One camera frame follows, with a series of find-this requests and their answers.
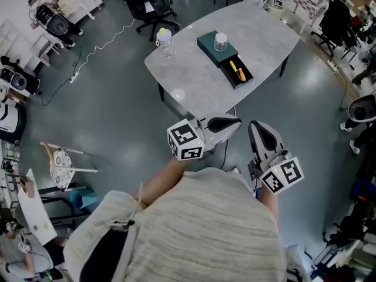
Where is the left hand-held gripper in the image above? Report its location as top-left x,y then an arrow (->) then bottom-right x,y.
167,113 -> 243,161

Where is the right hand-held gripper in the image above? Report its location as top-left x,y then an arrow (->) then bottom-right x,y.
247,120 -> 305,195

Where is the dark blue box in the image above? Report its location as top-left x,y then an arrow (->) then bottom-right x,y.
196,30 -> 254,90

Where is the person's left forearm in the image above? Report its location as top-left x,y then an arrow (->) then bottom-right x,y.
132,157 -> 192,210

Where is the person's right forearm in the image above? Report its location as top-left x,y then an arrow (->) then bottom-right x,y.
258,186 -> 281,234

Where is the cardboard box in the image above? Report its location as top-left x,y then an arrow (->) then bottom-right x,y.
19,176 -> 35,199

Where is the clear glass jar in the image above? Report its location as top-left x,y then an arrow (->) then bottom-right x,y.
213,32 -> 229,52

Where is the clear bottle with yellow lid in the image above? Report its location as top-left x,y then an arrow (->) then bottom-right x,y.
155,27 -> 176,60

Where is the person's grey knit sweater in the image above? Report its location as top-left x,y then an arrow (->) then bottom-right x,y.
63,167 -> 312,282

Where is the black chair with jacket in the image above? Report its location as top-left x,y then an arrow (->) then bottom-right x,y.
311,0 -> 364,58

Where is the checkered table cloth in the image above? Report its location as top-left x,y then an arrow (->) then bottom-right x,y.
283,0 -> 328,26

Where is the black office chair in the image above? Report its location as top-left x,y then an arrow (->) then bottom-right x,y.
116,0 -> 180,42

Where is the black white striped band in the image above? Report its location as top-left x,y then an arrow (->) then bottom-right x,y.
110,219 -> 136,232

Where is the teal bin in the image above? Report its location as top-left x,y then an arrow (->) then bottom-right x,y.
69,188 -> 98,211

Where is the wooden chair with patterned cushion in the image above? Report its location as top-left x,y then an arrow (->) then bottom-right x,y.
40,141 -> 99,190

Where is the white side table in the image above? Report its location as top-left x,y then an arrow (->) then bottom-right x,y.
16,169 -> 58,246

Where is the white black machine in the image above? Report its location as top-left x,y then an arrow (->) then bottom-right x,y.
0,101 -> 27,143

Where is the white power strip cable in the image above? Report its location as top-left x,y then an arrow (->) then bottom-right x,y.
69,19 -> 137,84

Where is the black metal chair frame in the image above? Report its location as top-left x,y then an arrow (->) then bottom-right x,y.
38,183 -> 92,227

